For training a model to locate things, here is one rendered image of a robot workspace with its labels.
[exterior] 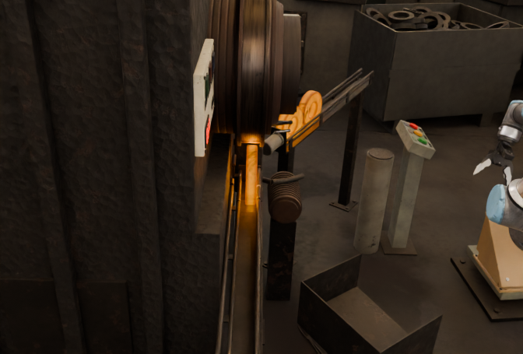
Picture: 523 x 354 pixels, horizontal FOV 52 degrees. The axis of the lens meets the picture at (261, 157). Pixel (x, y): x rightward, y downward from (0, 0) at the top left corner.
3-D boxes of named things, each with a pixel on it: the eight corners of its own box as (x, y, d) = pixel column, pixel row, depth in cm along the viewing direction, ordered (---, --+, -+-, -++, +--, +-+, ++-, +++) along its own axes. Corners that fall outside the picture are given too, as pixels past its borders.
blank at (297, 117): (275, 113, 205) (282, 116, 203) (296, 99, 216) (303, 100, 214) (275, 148, 213) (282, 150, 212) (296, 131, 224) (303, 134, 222)
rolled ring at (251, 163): (257, 135, 171) (247, 135, 171) (257, 162, 155) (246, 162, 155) (255, 184, 180) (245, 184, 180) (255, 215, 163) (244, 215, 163)
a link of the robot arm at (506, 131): (525, 132, 225) (503, 124, 226) (521, 143, 225) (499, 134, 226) (517, 134, 234) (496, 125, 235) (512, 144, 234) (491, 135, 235)
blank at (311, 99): (296, 98, 216) (303, 100, 214) (316, 85, 226) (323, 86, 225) (296, 131, 224) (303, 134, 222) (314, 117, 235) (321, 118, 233)
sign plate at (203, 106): (194, 156, 111) (192, 74, 103) (205, 108, 134) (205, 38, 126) (205, 157, 111) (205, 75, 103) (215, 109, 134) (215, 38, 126)
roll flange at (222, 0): (201, 175, 140) (198, -8, 118) (214, 106, 182) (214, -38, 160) (239, 177, 140) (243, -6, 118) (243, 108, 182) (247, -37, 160)
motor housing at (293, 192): (262, 305, 222) (268, 197, 197) (262, 271, 241) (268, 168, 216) (293, 306, 222) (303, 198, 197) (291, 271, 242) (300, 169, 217)
